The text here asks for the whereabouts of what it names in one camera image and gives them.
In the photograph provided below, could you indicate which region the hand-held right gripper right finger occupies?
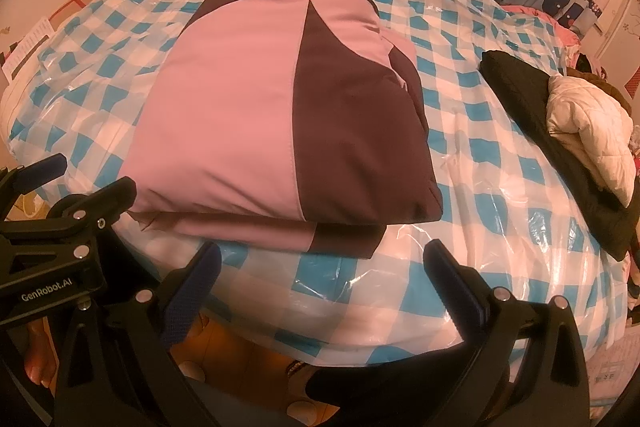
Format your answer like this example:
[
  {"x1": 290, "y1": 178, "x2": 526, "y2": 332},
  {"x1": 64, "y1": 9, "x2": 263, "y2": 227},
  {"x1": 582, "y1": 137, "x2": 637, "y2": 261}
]
[{"x1": 424, "y1": 239, "x2": 586, "y2": 427}]

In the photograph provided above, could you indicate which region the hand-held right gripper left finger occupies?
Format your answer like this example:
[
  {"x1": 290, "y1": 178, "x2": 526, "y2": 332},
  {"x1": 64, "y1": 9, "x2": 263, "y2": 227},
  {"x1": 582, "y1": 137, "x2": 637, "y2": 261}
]
[{"x1": 52, "y1": 242, "x2": 226, "y2": 427}]

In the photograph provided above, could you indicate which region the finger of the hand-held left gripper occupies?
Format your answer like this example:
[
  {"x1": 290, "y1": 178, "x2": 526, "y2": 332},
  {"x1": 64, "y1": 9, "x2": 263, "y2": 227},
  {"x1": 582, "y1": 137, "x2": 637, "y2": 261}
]
[
  {"x1": 0, "y1": 154, "x2": 68, "y2": 198},
  {"x1": 50, "y1": 177, "x2": 138, "y2": 234}
]

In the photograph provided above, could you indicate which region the pink and brown jacket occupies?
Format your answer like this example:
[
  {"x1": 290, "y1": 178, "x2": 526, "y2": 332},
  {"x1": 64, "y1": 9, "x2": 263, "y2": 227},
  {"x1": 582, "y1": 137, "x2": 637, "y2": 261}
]
[{"x1": 120, "y1": 0, "x2": 446, "y2": 260}]

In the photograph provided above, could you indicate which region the person's left hand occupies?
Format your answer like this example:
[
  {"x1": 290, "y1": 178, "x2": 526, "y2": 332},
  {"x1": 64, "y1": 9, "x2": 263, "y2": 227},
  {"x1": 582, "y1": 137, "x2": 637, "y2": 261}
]
[{"x1": 22, "y1": 324, "x2": 58, "y2": 389}]

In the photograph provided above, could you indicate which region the blue checkered plastic sheet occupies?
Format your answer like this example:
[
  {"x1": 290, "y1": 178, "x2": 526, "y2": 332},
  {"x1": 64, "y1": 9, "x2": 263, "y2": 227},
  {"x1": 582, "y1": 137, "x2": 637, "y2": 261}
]
[{"x1": 0, "y1": 0, "x2": 632, "y2": 368}]

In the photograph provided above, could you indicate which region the white printed paper label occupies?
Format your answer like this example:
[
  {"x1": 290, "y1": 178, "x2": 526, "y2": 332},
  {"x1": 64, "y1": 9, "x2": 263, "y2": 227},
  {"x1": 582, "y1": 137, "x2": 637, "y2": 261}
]
[{"x1": 2, "y1": 17, "x2": 55, "y2": 80}]

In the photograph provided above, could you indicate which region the white paper sheet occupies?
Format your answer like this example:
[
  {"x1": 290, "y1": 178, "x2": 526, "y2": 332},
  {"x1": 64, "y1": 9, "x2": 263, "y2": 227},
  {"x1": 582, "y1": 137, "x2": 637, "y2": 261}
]
[{"x1": 587, "y1": 332, "x2": 634, "y2": 391}]

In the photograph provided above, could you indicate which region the dark jacket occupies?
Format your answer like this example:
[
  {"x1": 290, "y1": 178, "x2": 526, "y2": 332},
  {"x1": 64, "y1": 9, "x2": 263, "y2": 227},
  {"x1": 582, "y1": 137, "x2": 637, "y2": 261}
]
[{"x1": 479, "y1": 49, "x2": 640, "y2": 261}]

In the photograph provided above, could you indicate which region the white quilted jacket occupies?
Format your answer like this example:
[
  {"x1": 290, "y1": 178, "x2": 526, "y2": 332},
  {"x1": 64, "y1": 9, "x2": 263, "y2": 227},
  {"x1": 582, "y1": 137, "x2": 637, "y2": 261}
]
[{"x1": 545, "y1": 74, "x2": 635, "y2": 209}]

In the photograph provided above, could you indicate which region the olive cloth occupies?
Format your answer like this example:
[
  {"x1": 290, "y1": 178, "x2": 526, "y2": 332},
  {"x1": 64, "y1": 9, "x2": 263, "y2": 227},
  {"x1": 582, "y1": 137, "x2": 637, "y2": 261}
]
[{"x1": 575, "y1": 69, "x2": 634, "y2": 108}]

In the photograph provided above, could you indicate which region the pink cloth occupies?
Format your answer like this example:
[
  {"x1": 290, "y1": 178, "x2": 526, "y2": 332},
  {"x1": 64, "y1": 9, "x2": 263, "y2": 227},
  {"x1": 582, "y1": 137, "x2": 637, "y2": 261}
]
[{"x1": 500, "y1": 4, "x2": 584, "y2": 46}]

